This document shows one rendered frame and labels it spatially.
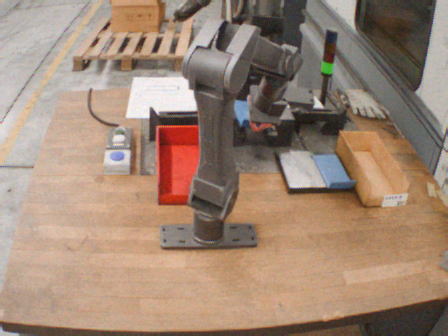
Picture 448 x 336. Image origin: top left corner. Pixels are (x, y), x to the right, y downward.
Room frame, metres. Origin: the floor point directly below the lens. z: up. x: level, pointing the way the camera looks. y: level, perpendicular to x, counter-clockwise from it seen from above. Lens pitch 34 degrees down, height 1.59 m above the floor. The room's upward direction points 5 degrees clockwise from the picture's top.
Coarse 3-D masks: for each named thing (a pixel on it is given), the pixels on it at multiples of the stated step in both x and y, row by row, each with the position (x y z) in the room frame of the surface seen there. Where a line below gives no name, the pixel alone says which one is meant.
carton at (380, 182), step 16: (352, 144) 1.16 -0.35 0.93; (368, 144) 1.16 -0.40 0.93; (352, 160) 1.03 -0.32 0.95; (368, 160) 1.12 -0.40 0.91; (384, 160) 1.07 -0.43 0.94; (352, 176) 1.01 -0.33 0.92; (368, 176) 1.04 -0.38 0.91; (384, 176) 1.04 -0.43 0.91; (400, 176) 0.97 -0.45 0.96; (368, 192) 0.91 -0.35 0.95; (384, 192) 0.97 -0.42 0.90; (400, 192) 0.95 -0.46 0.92
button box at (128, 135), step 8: (88, 96) 1.36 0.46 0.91; (88, 104) 1.30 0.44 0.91; (104, 120) 1.20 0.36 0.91; (112, 128) 1.13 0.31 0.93; (120, 128) 1.13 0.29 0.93; (128, 128) 1.13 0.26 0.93; (112, 136) 1.09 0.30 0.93; (128, 136) 1.09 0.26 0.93; (112, 144) 1.05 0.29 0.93; (120, 144) 1.05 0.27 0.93; (128, 144) 1.05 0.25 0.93
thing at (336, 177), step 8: (320, 160) 1.06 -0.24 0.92; (328, 160) 1.07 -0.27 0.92; (336, 160) 1.07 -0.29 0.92; (320, 168) 1.03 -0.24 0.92; (328, 168) 1.03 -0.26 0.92; (336, 168) 1.03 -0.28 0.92; (328, 176) 0.99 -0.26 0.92; (336, 176) 1.00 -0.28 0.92; (344, 176) 1.00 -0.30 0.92; (328, 184) 0.96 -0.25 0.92; (336, 184) 0.94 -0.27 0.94; (344, 184) 0.95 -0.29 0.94; (352, 184) 0.95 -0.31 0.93
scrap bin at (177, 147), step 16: (160, 128) 1.10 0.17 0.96; (176, 128) 1.11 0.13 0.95; (192, 128) 1.11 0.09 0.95; (160, 144) 1.10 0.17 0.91; (176, 144) 1.11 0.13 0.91; (192, 144) 1.11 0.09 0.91; (160, 160) 1.03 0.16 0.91; (176, 160) 1.04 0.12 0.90; (192, 160) 1.04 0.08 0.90; (160, 176) 0.96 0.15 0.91; (176, 176) 0.97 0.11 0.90; (192, 176) 0.97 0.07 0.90; (160, 192) 0.90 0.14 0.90; (176, 192) 0.90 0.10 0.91
